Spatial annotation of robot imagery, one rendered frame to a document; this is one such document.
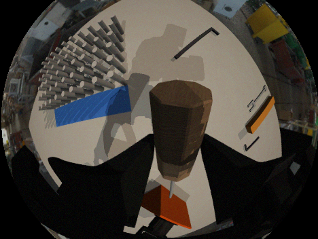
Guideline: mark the blue flat strip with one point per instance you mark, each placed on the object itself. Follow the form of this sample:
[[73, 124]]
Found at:
[[102, 104]]

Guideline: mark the orange rectangular bar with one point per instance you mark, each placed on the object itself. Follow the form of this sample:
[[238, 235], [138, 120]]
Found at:
[[260, 116]]

